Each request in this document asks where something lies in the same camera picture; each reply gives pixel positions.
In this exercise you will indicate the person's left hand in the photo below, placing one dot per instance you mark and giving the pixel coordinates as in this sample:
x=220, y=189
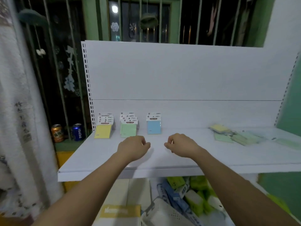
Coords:
x=132, y=149

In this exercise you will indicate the person's left forearm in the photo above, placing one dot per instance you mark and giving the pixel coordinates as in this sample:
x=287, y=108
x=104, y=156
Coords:
x=84, y=195

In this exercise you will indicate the green door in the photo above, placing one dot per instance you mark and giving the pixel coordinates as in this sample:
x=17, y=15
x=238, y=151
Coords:
x=291, y=110

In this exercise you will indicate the beige flat box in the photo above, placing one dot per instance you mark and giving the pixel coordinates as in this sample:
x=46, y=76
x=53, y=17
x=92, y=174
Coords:
x=140, y=191
x=116, y=193

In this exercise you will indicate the white metal shelf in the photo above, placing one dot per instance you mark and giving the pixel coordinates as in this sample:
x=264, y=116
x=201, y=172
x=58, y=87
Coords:
x=188, y=72

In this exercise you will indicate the snowflake window decal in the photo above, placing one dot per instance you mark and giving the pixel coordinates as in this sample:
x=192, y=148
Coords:
x=114, y=26

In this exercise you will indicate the person's right forearm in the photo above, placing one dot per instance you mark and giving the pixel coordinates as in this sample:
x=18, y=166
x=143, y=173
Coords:
x=239, y=193

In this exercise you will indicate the pile of mixed sticky notes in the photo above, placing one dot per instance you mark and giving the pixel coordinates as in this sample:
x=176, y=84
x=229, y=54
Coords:
x=244, y=138

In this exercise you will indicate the orange drink can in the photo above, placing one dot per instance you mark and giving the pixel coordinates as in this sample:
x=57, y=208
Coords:
x=57, y=133

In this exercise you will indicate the blue drink can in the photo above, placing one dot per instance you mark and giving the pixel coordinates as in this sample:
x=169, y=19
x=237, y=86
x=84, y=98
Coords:
x=78, y=132

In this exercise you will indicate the pile of tissue packets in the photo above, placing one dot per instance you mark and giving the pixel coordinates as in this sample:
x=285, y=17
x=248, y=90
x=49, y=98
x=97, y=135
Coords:
x=195, y=197

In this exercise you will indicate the white box yellow band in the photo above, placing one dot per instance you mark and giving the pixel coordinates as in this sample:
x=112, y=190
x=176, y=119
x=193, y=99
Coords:
x=120, y=211

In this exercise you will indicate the white patterned curtain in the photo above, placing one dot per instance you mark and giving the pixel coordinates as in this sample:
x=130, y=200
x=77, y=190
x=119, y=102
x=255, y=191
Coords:
x=21, y=103

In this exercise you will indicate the small white hanging ornament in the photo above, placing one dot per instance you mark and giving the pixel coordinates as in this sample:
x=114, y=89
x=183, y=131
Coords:
x=40, y=52

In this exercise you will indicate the white perforated plastic basket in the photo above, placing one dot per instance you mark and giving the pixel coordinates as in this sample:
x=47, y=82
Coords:
x=164, y=214

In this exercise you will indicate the round hanging basket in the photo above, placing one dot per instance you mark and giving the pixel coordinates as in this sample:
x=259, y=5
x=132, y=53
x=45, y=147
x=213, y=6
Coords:
x=148, y=19

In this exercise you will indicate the white flower window decal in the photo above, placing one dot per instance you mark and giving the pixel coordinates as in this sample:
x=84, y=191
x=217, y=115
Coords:
x=69, y=83

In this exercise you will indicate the teal hanging lampshade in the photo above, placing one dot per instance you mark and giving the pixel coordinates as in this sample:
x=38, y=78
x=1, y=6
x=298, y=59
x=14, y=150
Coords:
x=33, y=17

